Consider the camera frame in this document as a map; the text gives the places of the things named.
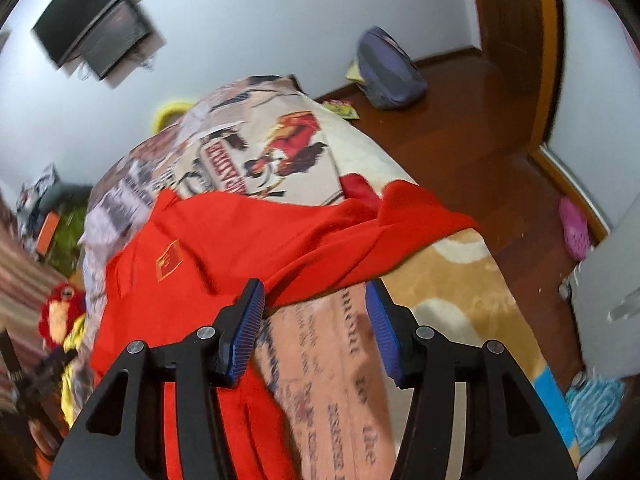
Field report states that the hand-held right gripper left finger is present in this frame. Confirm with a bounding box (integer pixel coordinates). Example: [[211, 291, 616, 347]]
[[47, 277, 266, 480]]

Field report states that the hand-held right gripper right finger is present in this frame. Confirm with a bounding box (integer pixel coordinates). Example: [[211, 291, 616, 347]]
[[365, 277, 578, 480]]

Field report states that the red shirt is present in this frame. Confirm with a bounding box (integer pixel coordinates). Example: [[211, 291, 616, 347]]
[[90, 174, 481, 480]]

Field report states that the red yellow parrot plush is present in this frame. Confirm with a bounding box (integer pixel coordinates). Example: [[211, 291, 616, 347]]
[[39, 282, 101, 426]]

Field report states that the striped curtain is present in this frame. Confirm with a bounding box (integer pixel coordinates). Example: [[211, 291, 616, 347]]
[[0, 195, 66, 411]]

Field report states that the orange box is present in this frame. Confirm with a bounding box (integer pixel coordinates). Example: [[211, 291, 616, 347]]
[[37, 212, 63, 256]]

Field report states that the green bag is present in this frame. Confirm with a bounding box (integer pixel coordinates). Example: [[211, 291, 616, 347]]
[[45, 182, 93, 276]]

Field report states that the printed blanket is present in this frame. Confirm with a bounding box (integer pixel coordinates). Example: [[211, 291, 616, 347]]
[[80, 75, 583, 480]]

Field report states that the pink slipper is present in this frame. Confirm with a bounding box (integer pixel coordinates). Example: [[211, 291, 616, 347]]
[[558, 196, 590, 261]]

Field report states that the blue striped cloth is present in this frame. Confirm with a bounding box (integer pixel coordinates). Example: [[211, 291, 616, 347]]
[[565, 375, 626, 453]]

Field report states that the colourful snack packet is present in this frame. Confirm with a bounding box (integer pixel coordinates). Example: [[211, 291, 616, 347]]
[[322, 100, 360, 120]]

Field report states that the white cabinet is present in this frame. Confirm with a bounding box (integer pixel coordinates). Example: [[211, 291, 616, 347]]
[[570, 200, 640, 381]]

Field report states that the wooden door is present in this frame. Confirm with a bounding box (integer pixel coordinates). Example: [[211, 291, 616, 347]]
[[467, 0, 563, 153]]

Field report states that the yellow ring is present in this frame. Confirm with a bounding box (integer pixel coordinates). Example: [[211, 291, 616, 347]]
[[152, 100, 193, 133]]

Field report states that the black wall television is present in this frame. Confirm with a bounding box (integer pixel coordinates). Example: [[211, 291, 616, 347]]
[[30, 0, 166, 81]]

